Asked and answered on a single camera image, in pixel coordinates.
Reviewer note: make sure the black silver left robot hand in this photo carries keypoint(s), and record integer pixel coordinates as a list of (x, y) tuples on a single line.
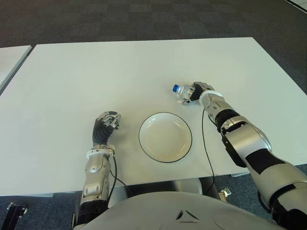
[(100, 134)]

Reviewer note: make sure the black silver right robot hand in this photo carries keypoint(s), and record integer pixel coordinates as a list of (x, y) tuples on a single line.
[(200, 88)]

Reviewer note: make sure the clear bottle with blue cap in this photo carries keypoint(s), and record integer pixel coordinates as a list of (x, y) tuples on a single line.
[(180, 89)]

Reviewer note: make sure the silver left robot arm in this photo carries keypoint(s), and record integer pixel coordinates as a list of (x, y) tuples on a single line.
[(96, 167)]

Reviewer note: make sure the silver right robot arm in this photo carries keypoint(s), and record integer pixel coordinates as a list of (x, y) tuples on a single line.
[(251, 143)]

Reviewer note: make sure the white plate with black rim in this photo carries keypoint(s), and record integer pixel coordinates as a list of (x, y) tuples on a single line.
[(165, 139)]

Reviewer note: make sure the white table foot beam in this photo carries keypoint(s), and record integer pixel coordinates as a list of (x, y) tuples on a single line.
[(239, 175), (26, 194)]

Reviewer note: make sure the black support column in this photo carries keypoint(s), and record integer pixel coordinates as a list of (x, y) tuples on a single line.
[(208, 185)]

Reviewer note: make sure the white robot waist part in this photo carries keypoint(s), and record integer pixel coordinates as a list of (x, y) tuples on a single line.
[(187, 185)]

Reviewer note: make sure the grey robot torso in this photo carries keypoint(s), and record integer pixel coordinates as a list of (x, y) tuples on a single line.
[(168, 215)]

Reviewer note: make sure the white side table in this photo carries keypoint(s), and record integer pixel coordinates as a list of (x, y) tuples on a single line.
[(9, 62)]

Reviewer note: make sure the black stand with caster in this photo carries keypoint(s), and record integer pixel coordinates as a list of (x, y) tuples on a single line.
[(13, 213)]

